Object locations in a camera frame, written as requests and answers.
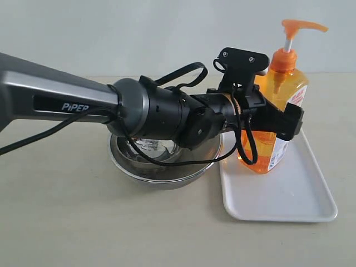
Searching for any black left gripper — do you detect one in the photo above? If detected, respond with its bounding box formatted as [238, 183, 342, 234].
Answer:
[207, 86, 304, 141]

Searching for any orange pump soap bottle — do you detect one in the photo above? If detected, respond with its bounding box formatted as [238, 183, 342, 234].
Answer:
[236, 19, 329, 175]

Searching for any steel mesh strainer bowl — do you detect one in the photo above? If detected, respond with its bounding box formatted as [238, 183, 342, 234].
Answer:
[108, 134, 222, 190]

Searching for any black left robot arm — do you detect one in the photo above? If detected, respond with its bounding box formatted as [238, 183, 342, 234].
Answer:
[1, 50, 304, 150]

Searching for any small stainless steel bowl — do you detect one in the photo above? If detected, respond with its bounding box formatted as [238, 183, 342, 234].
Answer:
[116, 137, 183, 170]

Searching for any white rectangular plastic tray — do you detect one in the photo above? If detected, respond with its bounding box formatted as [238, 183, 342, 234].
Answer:
[219, 132, 338, 223]

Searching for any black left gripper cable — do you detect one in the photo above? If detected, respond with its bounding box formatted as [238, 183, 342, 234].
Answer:
[0, 58, 258, 167]

